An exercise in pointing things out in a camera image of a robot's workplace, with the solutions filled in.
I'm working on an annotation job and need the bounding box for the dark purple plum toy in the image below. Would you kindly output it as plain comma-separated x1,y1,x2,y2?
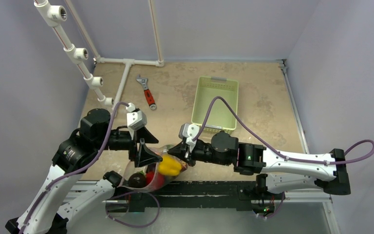
128,173,147,188

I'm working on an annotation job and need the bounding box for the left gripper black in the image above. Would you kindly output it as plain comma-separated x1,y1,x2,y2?
95,124,163,165

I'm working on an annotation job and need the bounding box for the aluminium frame rail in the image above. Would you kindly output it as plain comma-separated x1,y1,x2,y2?
277,59,341,234

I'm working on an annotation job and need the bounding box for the red handled adjustable wrench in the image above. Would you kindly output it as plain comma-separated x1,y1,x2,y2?
136,75,157,110

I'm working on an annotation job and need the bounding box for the yellow lemon toy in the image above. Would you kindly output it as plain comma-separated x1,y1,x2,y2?
158,155,183,176

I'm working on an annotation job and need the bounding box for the green perforated basket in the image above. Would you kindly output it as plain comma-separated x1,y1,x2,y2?
191,76,239,134

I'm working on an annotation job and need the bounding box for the red tomato toy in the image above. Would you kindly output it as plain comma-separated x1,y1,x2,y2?
146,171,165,190

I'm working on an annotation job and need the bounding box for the white pvc pipe frame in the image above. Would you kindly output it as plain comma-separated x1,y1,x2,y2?
34,0,165,108

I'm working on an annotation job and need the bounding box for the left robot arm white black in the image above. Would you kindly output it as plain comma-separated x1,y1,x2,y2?
5,104,161,234

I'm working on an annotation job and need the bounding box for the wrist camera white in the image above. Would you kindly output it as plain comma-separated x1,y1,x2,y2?
179,123,200,153
126,102,148,131

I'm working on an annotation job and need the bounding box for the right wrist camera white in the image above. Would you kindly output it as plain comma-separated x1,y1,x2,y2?
179,123,200,153

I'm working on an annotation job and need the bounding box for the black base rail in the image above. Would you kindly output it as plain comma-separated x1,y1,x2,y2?
105,181,285,215

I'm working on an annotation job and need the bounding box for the clear zip top bag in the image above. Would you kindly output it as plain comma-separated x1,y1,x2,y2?
120,144,188,192

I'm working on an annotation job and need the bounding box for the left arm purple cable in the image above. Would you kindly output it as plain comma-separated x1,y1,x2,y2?
19,101,161,234

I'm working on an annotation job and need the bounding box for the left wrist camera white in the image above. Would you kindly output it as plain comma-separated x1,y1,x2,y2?
126,102,148,131

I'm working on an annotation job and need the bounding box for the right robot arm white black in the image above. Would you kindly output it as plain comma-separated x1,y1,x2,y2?
168,131,351,195

